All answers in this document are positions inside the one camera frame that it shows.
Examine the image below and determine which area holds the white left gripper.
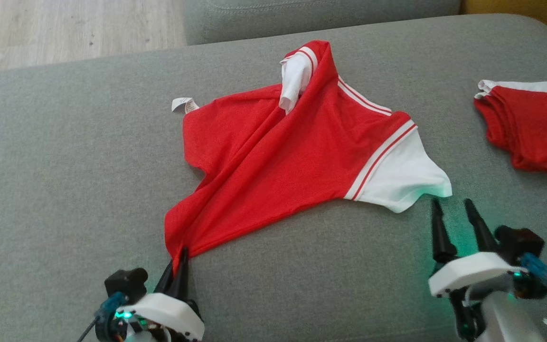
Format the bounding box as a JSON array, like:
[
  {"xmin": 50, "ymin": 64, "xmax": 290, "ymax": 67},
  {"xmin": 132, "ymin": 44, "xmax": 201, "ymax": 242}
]
[{"xmin": 117, "ymin": 247, "xmax": 205, "ymax": 342}]

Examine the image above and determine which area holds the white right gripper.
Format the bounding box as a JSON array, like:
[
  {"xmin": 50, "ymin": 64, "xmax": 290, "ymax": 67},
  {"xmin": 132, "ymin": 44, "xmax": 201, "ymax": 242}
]
[{"xmin": 428, "ymin": 199, "xmax": 526, "ymax": 341}]

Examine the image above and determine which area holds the grey sofa section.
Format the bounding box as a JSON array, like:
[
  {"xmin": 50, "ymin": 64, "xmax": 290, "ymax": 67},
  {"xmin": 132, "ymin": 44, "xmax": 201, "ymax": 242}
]
[{"xmin": 183, "ymin": 0, "xmax": 462, "ymax": 46}]

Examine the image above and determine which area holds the red shirt with white sleeves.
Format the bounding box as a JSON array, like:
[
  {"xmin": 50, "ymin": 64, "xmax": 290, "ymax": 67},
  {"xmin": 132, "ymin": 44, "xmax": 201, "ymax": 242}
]
[{"xmin": 164, "ymin": 40, "xmax": 453, "ymax": 276}]

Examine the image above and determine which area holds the grey sofa seat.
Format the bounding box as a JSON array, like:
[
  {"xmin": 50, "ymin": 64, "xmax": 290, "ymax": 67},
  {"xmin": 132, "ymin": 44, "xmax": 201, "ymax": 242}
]
[{"xmin": 0, "ymin": 13, "xmax": 547, "ymax": 342}]

